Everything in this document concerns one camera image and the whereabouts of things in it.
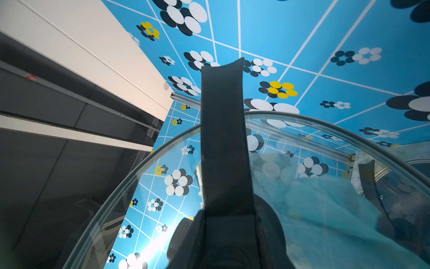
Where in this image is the light teal microfiber cloth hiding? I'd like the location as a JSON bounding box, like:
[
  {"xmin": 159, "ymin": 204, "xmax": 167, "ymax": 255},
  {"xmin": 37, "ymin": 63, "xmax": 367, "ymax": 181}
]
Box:
[{"xmin": 198, "ymin": 152, "xmax": 430, "ymax": 269}]

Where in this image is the glass pot lid black handle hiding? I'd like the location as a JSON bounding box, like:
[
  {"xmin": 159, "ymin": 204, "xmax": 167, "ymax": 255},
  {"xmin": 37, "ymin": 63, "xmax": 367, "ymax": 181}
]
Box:
[{"xmin": 62, "ymin": 57, "xmax": 430, "ymax": 269}]

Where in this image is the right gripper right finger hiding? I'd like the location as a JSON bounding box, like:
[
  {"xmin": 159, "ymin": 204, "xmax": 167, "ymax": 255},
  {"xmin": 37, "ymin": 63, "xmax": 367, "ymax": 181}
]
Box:
[{"xmin": 258, "ymin": 211, "xmax": 295, "ymax": 269}]

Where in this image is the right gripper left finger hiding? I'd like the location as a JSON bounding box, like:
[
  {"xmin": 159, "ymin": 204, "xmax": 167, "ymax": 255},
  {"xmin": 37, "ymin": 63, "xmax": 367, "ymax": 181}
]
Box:
[{"xmin": 167, "ymin": 210, "xmax": 205, "ymax": 269}]

